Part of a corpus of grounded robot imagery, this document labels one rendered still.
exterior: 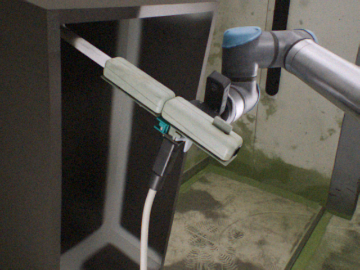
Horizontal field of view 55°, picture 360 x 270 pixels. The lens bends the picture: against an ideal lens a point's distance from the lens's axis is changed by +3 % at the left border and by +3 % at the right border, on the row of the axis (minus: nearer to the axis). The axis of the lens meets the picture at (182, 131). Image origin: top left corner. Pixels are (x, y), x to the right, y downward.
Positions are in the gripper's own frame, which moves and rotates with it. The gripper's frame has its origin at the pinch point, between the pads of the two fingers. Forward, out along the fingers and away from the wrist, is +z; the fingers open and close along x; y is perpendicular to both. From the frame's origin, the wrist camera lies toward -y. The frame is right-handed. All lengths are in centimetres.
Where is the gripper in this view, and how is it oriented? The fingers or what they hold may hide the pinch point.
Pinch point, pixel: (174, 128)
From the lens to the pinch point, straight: 62.9
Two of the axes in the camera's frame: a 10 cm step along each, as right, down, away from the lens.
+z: -5.4, 3.2, -7.8
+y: -3.3, 7.7, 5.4
